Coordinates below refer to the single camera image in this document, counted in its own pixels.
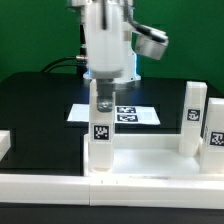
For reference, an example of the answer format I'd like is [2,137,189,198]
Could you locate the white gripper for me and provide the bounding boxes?
[85,0,124,112]

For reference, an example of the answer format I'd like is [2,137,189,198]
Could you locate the white left obstacle bar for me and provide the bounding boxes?
[0,130,11,161]

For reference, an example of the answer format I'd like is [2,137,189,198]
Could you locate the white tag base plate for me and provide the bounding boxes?
[67,104,160,125]

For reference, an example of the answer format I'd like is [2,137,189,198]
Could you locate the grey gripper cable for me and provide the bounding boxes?
[123,0,168,44]

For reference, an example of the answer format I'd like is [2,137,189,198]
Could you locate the white obstacle bar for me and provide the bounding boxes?
[0,174,224,209]
[0,130,11,161]

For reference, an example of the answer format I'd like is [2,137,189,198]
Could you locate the white front obstacle bar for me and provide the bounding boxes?
[0,174,224,209]

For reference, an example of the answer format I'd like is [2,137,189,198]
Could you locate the white square desk top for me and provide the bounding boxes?
[83,133,224,178]

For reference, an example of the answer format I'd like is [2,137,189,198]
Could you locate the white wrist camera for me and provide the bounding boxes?
[135,29,169,60]

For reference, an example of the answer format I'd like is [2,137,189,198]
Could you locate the black cables behind base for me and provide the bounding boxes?
[40,23,89,74]

